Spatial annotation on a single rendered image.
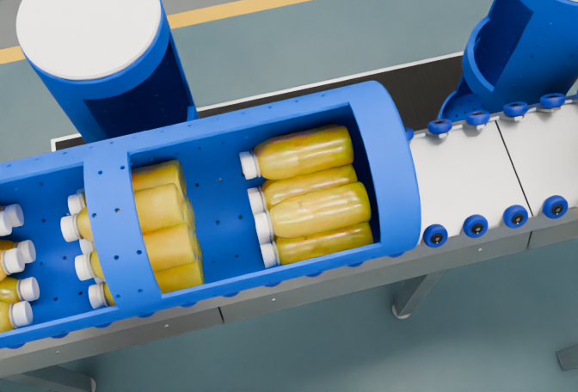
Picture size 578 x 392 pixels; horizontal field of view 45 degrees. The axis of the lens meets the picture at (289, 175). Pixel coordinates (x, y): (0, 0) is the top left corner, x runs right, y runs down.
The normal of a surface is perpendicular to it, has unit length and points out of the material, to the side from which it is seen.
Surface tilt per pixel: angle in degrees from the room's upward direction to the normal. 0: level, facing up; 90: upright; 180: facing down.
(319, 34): 0
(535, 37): 91
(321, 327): 0
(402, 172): 27
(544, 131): 0
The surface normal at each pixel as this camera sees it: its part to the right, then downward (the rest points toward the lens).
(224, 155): 0.19, 0.59
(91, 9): -0.02, -0.37
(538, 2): -0.66, 0.70
